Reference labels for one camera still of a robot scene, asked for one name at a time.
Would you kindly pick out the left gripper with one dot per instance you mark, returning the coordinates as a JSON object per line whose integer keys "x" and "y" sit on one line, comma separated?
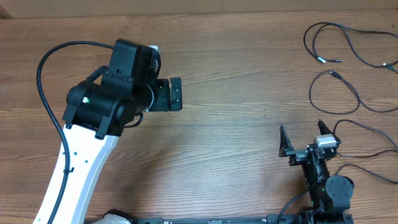
{"x": 163, "y": 103}

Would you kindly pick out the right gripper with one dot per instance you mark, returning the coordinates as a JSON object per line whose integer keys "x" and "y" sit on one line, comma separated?
{"x": 302, "y": 153}

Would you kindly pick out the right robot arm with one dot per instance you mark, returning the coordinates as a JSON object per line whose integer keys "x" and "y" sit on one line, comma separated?
{"x": 330, "y": 194}

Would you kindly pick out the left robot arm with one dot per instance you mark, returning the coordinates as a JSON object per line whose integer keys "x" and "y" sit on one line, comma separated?
{"x": 114, "y": 97}

